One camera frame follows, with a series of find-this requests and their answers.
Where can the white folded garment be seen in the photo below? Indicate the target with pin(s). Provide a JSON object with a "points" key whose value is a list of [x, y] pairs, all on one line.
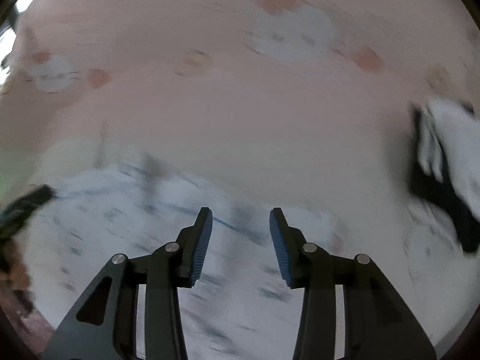
{"points": [[457, 150]]}

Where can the pink cartoon cat printed blanket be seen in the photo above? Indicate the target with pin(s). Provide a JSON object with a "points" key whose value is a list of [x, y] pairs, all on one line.
{"points": [[240, 120]]}

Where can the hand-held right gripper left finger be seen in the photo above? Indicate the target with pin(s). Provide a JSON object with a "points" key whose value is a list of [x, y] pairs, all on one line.
{"points": [[202, 240]]}

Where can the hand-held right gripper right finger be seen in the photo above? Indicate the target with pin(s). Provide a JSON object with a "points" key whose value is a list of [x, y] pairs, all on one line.
{"points": [[279, 243]]}

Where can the black white-striped garment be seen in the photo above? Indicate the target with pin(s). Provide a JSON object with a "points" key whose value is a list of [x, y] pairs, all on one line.
{"points": [[431, 191]]}

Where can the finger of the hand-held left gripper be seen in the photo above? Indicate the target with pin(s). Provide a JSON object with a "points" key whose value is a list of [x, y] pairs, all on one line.
{"points": [[26, 204]]}

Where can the person's left hand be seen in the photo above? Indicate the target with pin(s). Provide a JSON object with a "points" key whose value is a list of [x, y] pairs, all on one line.
{"points": [[13, 266]]}

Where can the white cartoon print pajama top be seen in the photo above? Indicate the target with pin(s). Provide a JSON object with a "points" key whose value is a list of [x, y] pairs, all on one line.
{"points": [[112, 232]]}

